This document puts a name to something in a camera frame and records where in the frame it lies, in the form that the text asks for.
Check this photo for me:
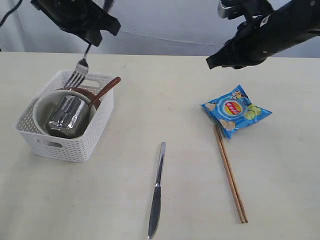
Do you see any shiny steel cup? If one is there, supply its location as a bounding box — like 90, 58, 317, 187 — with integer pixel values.
45, 95, 90, 139

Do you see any brown wooden chopstick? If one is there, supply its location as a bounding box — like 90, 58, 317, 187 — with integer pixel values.
215, 124, 249, 223
213, 127, 245, 224

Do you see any white woven plastic basket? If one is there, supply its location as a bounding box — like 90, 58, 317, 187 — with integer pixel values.
14, 70, 114, 163

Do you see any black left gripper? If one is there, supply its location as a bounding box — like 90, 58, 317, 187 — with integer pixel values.
30, 0, 121, 47

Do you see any blue potato chips bag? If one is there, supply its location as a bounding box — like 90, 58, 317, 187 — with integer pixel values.
201, 85, 272, 139

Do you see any steel fork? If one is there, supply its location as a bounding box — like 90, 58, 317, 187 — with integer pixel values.
147, 142, 166, 240

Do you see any white ceramic bowl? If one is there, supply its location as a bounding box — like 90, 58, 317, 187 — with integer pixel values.
32, 91, 97, 136

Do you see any steel spoon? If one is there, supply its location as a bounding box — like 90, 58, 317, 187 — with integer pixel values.
64, 43, 92, 90

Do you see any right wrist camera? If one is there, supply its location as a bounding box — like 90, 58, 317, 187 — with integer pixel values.
217, 0, 274, 20

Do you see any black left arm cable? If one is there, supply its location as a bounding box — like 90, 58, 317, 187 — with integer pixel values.
0, 0, 23, 27

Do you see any brown ceramic plate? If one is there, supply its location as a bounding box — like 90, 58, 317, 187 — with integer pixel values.
54, 88, 101, 110

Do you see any brown wooden spoon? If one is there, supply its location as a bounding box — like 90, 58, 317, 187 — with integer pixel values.
88, 76, 121, 108

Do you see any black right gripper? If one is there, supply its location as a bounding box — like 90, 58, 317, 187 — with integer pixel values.
206, 0, 320, 70

